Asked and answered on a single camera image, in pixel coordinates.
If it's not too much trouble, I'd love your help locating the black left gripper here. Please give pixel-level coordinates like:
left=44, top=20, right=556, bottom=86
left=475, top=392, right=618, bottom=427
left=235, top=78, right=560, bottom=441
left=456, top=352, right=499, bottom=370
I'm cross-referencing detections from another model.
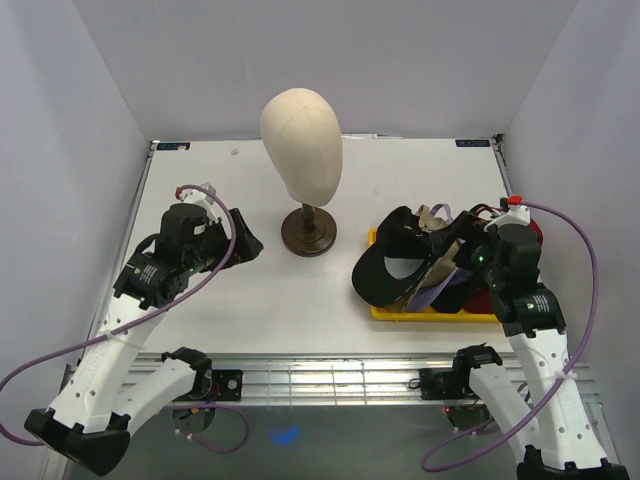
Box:
left=184, top=207, right=262, bottom=275

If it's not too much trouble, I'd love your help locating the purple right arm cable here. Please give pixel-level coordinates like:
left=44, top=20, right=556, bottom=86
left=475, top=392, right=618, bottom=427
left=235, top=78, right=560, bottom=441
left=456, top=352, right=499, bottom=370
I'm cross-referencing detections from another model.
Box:
left=420, top=201, right=599, bottom=473

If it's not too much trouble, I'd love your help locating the purple LA baseball cap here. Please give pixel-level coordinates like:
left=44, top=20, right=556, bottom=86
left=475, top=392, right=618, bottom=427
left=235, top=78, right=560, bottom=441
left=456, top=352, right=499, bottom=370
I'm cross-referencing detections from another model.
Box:
left=404, top=202, right=475, bottom=315

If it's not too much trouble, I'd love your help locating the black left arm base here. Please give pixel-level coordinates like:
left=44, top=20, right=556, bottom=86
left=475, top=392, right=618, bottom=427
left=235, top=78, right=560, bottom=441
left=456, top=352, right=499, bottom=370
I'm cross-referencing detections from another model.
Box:
left=202, top=369, right=244, bottom=403

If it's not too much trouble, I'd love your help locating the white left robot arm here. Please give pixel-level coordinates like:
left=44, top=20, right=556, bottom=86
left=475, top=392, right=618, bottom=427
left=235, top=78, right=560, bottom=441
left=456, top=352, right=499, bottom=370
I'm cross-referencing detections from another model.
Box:
left=24, top=203, right=263, bottom=476

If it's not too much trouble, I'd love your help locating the yellow plastic tray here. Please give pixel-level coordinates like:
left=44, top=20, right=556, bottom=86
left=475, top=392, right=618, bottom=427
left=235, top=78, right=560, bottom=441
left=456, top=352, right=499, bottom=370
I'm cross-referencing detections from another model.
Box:
left=367, top=227, right=506, bottom=325

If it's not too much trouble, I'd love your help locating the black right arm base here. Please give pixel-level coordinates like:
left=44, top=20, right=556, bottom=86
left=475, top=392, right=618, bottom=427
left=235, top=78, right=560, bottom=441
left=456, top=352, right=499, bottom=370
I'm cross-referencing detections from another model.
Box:
left=407, top=368, right=474, bottom=400

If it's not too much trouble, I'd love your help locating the aluminium front rail frame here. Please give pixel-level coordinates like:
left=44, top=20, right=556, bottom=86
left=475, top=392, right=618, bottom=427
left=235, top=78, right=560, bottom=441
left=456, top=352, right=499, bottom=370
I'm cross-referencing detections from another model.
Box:
left=39, top=139, right=626, bottom=480

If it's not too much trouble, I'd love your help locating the beige R baseball cap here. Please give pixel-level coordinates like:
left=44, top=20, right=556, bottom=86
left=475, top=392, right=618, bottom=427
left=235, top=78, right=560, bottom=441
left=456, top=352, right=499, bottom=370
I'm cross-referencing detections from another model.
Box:
left=390, top=203, right=461, bottom=314

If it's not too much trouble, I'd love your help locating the black R baseball cap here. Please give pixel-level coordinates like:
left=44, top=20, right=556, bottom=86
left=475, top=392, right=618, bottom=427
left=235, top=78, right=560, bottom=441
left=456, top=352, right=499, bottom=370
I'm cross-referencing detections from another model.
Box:
left=351, top=206, right=466, bottom=307

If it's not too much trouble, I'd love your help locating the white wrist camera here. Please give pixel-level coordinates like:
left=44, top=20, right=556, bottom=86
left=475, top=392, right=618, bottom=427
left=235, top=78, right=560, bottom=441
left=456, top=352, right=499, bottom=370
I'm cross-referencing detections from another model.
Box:
left=484, top=195, right=531, bottom=232
left=175, top=183, right=218, bottom=223

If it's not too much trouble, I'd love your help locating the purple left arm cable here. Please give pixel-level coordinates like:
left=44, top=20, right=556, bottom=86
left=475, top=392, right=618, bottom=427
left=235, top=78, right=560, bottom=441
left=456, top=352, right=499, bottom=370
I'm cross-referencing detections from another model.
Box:
left=0, top=185, right=239, bottom=447

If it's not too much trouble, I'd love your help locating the red baseball cap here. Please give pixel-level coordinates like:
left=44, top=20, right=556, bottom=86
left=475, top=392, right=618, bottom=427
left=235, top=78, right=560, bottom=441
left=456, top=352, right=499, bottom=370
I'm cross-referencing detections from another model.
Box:
left=463, top=220, right=544, bottom=315

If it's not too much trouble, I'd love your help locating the cream mannequin head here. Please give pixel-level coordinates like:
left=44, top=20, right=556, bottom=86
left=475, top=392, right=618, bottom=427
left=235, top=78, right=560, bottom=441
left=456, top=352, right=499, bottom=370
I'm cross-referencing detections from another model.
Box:
left=260, top=88, right=343, bottom=207

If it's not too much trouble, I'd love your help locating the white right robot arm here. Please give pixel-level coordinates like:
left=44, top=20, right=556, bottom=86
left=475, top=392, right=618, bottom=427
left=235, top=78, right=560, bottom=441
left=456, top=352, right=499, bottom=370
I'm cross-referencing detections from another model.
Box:
left=430, top=205, right=629, bottom=479

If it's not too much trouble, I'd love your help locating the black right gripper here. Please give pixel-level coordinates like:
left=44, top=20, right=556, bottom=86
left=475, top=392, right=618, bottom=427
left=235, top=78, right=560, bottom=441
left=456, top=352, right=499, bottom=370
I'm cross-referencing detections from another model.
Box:
left=428, top=210, right=504, bottom=288

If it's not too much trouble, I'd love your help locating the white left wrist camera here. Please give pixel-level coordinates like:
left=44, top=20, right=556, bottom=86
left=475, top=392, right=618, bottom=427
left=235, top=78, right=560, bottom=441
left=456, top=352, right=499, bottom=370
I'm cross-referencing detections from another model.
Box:
left=175, top=183, right=218, bottom=223

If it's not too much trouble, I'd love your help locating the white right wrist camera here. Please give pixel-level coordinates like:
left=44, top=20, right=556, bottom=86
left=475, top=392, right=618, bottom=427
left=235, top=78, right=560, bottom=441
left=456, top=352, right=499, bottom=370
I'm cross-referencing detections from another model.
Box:
left=484, top=195, right=531, bottom=232

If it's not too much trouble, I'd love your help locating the black cap in tray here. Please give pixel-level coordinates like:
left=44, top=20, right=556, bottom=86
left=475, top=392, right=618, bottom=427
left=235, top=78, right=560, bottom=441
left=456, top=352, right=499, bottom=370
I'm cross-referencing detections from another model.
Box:
left=431, top=280, right=476, bottom=314

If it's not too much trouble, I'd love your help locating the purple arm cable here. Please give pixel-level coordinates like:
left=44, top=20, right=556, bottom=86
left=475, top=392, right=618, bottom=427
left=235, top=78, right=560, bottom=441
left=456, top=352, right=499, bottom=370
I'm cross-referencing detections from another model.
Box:
left=0, top=185, right=239, bottom=447
left=420, top=201, right=599, bottom=473

